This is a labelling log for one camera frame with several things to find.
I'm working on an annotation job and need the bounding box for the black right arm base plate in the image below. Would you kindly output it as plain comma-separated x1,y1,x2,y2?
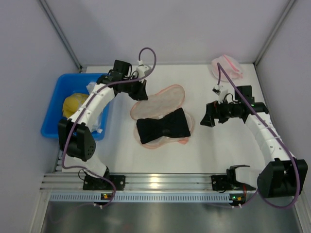
211,175,246,193

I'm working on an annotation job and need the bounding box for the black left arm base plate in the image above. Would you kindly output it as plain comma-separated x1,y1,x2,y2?
83,175,125,191

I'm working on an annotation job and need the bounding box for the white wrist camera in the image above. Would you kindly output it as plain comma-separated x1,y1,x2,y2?
212,85,228,103
136,60,152,78

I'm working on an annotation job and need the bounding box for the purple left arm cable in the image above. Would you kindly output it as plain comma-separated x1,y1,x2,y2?
62,47,157,208

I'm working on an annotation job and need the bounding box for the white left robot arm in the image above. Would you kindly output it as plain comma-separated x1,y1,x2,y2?
58,60,154,178

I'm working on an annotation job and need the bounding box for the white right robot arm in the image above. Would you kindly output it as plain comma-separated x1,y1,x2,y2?
200,85,308,198

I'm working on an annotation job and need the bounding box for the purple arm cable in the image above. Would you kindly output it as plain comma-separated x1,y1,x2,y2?
62,47,157,208
216,62,301,210

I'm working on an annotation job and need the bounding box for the white slotted cable duct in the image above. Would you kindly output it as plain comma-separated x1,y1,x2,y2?
50,192,245,203

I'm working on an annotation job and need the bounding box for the aluminium mounting rail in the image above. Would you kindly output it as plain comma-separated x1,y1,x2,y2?
40,173,254,191

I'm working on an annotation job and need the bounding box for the yellow bra in bin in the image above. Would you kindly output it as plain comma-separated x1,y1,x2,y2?
62,93,89,118

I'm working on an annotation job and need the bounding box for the black bra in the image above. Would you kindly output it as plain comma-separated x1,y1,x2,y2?
136,108,191,144

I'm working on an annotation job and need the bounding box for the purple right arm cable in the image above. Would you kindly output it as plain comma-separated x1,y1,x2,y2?
216,62,301,210

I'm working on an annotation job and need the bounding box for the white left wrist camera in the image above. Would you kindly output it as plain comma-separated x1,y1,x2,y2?
136,60,152,78

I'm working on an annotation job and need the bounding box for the blue plastic bin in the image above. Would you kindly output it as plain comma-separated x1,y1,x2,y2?
41,73,101,139

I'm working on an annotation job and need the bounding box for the pink mesh laundry pouch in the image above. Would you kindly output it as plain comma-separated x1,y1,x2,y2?
211,54,243,80

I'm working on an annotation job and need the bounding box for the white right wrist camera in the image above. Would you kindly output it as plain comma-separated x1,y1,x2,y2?
212,85,228,103

